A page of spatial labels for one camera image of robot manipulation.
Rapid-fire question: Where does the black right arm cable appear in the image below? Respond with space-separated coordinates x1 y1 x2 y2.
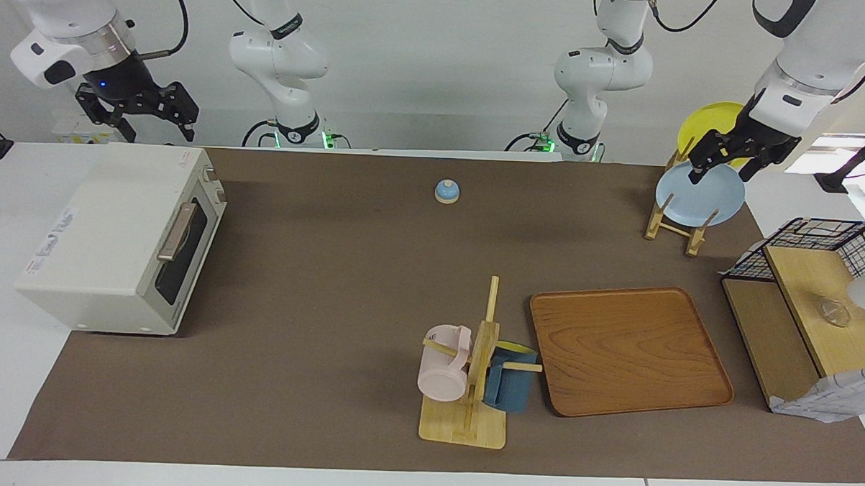
133 0 191 63

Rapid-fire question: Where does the blue mug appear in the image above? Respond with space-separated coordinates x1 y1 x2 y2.
482 341 540 414

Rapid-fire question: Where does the white toaster oven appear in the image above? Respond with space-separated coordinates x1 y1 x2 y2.
14 139 229 339

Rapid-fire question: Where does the white background box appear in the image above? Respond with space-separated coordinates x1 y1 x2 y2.
51 111 121 146

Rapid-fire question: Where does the wooden two-tier shelf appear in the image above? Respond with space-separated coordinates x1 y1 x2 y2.
717 242 865 417

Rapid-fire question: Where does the pink mug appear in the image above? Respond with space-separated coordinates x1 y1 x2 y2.
417 324 473 403

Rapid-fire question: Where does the light blue plate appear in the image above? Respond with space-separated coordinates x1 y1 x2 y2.
654 160 748 229

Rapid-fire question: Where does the wooden mug tree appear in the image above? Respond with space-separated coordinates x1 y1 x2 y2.
418 274 547 451

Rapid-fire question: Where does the checkered white cloth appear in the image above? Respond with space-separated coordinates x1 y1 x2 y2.
768 363 865 425

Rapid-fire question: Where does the yellow plate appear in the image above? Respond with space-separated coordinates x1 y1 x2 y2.
676 101 756 169

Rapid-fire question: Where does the black wire basket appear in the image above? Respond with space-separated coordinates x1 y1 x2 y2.
725 215 865 335

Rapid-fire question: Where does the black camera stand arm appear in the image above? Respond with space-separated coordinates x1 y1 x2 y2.
814 116 865 195

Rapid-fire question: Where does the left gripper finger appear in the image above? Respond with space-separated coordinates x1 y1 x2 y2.
747 135 801 178
687 127 733 186

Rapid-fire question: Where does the clear glass cup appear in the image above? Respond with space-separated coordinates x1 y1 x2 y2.
817 296 853 329

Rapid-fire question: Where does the wooden serving tray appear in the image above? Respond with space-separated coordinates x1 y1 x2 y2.
526 283 738 424

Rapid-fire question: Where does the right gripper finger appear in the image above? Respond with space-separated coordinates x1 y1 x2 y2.
158 81 200 143
73 86 139 144

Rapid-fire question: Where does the black left base cable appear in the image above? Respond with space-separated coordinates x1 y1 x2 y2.
505 95 574 155

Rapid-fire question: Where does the brown table mat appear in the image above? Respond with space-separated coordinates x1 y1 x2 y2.
8 141 865 486

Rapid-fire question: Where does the wooden plate rack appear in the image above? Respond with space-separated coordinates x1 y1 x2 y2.
644 135 723 258

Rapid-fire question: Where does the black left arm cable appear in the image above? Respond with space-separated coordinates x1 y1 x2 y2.
591 0 724 35

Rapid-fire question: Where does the black base cable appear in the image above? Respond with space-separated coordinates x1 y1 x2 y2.
242 118 280 149
505 95 574 155

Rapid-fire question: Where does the oven door with handle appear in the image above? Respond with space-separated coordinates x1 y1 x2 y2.
140 192 226 331

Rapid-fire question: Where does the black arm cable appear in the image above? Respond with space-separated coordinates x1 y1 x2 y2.
591 0 724 35
133 0 191 63

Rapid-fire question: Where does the black right base cable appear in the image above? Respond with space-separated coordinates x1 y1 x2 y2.
242 118 280 149

